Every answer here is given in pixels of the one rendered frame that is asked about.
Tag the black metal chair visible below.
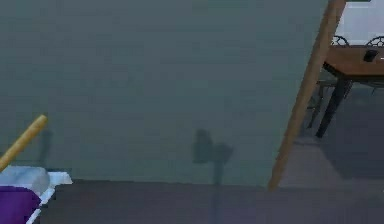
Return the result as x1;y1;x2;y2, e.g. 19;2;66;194
305;35;351;130
364;35;384;47

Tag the small black box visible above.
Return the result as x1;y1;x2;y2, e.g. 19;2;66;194
362;49;379;63

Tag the wooden door frame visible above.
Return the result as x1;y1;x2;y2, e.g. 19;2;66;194
267;0;348;192

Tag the brown wooden table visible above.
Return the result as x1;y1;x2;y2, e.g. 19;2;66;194
314;44;384;139

